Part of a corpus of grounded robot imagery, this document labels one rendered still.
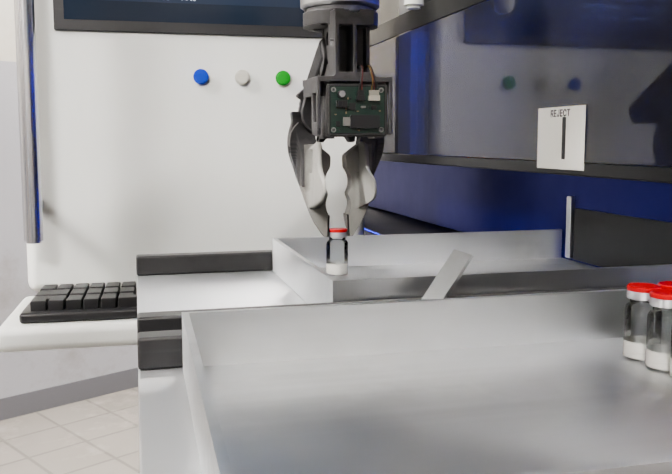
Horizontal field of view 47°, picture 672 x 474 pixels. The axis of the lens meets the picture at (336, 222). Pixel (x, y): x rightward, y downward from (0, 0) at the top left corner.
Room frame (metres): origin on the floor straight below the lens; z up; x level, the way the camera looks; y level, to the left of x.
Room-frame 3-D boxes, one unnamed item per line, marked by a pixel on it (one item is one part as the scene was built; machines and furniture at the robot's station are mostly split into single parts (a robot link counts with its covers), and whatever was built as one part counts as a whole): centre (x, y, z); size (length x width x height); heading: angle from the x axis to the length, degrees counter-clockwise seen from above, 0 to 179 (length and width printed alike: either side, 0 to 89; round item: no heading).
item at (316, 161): (0.74, 0.02, 0.97); 0.06 x 0.03 x 0.09; 14
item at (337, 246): (0.77, 0.00, 0.91); 0.02 x 0.02 x 0.04
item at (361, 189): (0.75, -0.03, 0.97); 0.06 x 0.03 x 0.09; 14
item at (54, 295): (1.00, 0.19, 0.82); 0.40 x 0.14 x 0.02; 103
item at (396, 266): (0.73, -0.13, 0.90); 0.34 x 0.26 x 0.04; 104
